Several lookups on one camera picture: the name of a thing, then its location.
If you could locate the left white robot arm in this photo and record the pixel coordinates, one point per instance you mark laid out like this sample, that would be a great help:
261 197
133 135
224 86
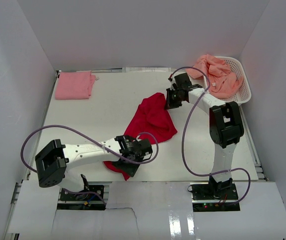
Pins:
57 163

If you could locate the red t shirt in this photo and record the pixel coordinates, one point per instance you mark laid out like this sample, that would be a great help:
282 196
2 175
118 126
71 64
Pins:
151 117

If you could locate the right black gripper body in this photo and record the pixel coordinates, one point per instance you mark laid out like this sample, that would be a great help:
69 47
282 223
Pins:
174 99

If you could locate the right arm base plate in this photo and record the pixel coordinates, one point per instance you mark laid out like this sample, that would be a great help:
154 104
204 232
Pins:
203 200

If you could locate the folded pink t shirt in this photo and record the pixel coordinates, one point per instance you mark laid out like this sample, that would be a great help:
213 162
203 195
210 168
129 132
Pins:
74 85

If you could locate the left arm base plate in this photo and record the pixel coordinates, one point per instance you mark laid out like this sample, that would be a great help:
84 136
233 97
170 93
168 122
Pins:
68 201

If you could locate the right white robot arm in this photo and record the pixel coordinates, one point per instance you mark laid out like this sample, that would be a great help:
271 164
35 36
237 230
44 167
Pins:
225 126

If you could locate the white paper sheet rear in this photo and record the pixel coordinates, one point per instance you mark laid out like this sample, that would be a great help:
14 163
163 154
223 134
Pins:
146 69

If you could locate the white plastic basket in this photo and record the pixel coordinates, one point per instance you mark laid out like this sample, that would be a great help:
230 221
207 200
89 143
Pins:
244 94

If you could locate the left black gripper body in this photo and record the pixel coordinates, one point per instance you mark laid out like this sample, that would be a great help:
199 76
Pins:
128 167

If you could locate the salmon t shirt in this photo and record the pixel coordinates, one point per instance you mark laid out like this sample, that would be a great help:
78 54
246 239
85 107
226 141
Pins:
224 81

